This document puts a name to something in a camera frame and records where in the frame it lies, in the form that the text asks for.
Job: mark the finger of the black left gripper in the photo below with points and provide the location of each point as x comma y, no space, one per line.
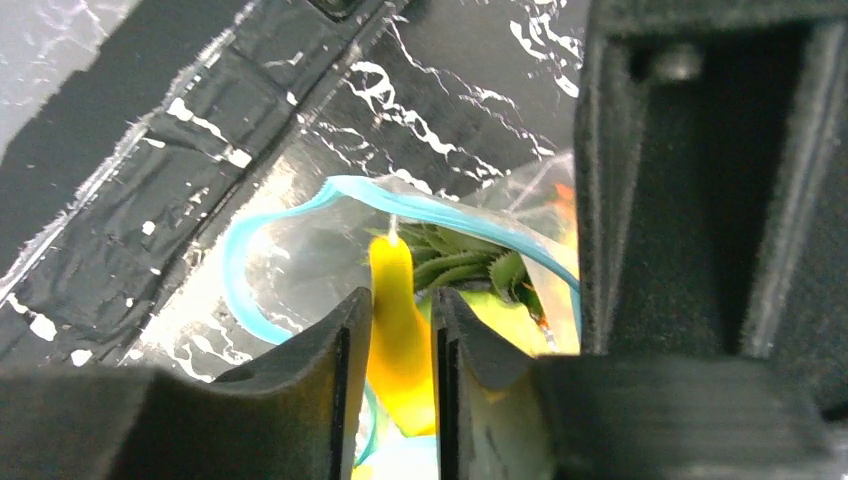
711,163

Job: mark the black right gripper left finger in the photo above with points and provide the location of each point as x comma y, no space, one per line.
290,413

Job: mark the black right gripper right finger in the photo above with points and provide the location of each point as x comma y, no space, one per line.
503,414

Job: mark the yellow toy banana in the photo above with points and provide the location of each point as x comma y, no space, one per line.
399,368

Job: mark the clear zip top bag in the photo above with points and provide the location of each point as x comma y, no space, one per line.
282,270

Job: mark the green toy cabbage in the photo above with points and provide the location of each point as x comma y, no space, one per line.
511,321

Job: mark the black front rail frame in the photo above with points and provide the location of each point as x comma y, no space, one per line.
91,281

